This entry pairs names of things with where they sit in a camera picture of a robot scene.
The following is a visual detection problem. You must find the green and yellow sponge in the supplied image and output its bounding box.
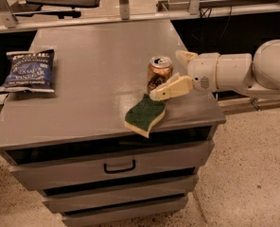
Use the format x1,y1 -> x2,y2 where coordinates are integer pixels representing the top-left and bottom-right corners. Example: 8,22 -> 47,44
124,94 -> 166,138

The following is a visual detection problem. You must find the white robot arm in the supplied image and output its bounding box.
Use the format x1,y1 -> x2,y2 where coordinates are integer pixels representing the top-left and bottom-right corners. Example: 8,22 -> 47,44
149,40 -> 280,101

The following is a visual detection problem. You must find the orange soda can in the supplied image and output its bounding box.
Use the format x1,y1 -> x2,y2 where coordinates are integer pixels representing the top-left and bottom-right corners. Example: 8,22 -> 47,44
147,56 -> 173,93

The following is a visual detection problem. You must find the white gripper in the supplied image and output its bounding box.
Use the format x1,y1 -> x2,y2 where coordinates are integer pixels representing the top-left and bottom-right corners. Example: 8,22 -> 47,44
149,50 -> 219,101

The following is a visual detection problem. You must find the black drawer handle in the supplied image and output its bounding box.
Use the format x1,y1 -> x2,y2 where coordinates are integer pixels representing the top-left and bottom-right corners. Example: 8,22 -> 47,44
103,160 -> 136,174

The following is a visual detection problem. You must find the black hanging cable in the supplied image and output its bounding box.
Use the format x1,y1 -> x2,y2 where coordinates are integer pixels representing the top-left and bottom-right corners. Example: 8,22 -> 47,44
199,6 -> 233,53

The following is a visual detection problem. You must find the grey drawer cabinet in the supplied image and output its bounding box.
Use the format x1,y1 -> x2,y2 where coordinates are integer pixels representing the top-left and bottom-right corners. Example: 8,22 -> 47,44
0,21 -> 225,227

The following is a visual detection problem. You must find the black office chair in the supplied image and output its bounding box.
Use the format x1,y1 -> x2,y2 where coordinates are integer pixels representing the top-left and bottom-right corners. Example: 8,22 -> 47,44
10,0 -> 100,19

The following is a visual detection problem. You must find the blue chip bag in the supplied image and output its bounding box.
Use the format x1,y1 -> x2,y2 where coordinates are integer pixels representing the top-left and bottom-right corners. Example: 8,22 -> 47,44
0,49 -> 55,93

